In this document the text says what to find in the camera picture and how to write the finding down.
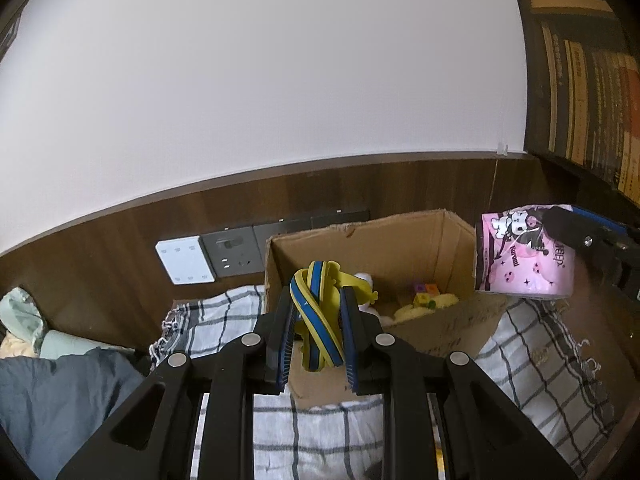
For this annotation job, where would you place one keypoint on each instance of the white plush toy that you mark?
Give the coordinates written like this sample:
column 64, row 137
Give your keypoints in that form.
column 364, row 280

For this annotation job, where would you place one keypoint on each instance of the pale green cloth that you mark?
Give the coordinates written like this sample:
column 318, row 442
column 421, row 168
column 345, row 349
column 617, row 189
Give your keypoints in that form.
column 20, row 315

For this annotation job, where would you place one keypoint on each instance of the white wall switch panel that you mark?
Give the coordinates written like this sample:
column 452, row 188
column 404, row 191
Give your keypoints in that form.
column 185, row 260

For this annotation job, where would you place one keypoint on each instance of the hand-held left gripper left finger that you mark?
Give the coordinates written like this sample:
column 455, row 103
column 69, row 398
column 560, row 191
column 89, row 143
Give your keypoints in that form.
column 286, row 345

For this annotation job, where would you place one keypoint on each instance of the pink tissue pack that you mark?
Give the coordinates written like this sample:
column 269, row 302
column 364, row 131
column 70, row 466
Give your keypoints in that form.
column 515, row 265

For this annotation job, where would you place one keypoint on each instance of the brown cardboard box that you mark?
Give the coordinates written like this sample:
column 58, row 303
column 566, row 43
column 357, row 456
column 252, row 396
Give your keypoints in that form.
column 440, row 330

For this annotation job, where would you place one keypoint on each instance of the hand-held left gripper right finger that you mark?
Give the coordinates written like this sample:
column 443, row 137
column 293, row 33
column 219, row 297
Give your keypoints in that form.
column 350, row 350

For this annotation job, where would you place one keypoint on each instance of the yellow blue striped rubber toy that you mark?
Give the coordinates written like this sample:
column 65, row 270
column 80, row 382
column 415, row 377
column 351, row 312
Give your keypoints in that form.
column 320, row 320

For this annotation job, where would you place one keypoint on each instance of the colourful cube toy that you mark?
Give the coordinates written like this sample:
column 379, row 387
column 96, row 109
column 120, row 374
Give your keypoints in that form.
column 426, row 290

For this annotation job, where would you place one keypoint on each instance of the grey plaid blanket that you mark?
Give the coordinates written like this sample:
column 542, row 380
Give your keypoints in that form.
column 525, row 360

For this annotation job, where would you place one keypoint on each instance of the dark grey wall socket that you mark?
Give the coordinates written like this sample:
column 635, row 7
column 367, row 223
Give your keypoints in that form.
column 340, row 219
column 232, row 252
column 280, row 227

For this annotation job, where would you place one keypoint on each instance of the blue-grey duvet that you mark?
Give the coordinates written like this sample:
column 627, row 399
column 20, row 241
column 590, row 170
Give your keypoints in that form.
column 60, row 400

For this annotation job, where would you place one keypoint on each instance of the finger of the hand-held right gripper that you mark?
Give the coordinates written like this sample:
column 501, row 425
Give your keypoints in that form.
column 570, row 230
column 597, row 217

